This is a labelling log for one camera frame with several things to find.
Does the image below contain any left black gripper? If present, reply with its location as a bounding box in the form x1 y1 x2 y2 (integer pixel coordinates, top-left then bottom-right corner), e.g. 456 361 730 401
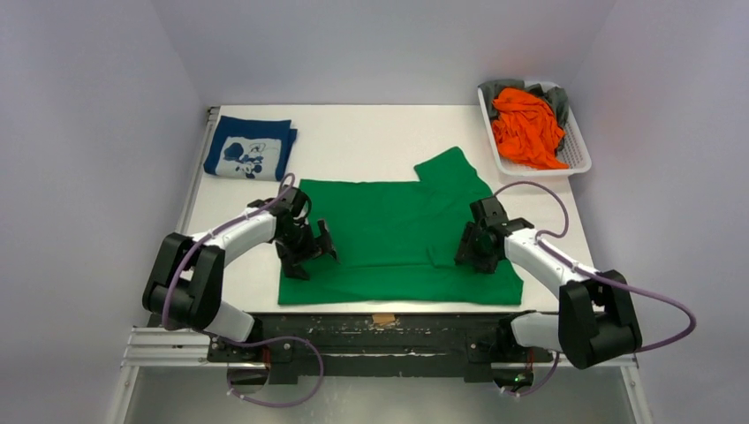
275 218 337 281

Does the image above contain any green t shirt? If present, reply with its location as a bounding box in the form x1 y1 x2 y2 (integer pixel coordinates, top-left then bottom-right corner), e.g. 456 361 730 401
277 147 524 306

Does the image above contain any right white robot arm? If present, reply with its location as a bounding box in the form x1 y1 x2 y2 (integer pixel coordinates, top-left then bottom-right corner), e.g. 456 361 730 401
455 197 643 369

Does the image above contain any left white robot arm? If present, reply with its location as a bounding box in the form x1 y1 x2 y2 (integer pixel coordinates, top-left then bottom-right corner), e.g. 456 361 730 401
141 185 337 361

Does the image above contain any brown tape piece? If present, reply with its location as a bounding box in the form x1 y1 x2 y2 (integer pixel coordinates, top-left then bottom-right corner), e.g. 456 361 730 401
372 314 397 327

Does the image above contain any folded blue t shirt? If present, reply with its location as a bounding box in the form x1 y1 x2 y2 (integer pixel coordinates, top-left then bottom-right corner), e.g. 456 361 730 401
203 116 298 181

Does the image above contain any orange t shirt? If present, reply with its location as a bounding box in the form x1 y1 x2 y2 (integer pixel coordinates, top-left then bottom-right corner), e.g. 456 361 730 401
491 87 569 170

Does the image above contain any white plastic basket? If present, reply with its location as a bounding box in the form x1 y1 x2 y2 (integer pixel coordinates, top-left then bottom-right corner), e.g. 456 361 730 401
477 79 592 178

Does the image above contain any grey t shirt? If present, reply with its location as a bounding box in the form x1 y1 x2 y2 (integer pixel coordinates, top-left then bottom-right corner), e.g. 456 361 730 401
479 79 569 162

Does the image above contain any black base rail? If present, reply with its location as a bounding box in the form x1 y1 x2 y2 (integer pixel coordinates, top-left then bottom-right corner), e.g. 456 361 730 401
146 312 563 388

